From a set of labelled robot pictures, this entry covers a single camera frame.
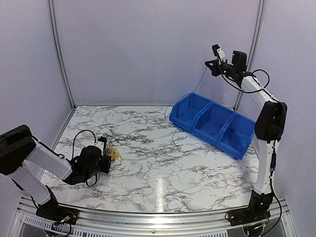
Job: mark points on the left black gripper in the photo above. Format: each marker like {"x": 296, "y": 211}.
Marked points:
{"x": 105, "y": 169}

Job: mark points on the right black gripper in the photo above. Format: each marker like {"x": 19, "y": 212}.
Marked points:
{"x": 214, "y": 68}

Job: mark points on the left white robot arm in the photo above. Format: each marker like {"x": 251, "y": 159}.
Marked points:
{"x": 19, "y": 147}

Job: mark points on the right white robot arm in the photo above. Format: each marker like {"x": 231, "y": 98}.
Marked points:
{"x": 268, "y": 127}

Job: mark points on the blue three-compartment bin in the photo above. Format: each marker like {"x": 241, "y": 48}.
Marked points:
{"x": 214, "y": 124}

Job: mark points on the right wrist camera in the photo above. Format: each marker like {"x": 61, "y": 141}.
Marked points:
{"x": 219, "y": 53}

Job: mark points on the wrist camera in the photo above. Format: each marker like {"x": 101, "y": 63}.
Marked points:
{"x": 101, "y": 143}
{"x": 219, "y": 53}

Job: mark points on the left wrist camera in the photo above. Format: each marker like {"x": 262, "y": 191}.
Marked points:
{"x": 101, "y": 143}

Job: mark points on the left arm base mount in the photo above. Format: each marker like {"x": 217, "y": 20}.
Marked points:
{"x": 59, "y": 214}

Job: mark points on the right aluminium frame post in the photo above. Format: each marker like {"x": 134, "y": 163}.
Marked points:
{"x": 255, "y": 16}

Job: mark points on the aluminium frame post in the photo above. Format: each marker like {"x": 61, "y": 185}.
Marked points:
{"x": 255, "y": 16}
{"x": 59, "y": 54}

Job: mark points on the aluminium front rail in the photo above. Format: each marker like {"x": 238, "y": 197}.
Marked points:
{"x": 101, "y": 223}

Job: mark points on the left aluminium frame post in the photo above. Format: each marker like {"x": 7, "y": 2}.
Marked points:
{"x": 59, "y": 54}

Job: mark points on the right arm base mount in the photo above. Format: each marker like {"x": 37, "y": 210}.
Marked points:
{"x": 246, "y": 215}

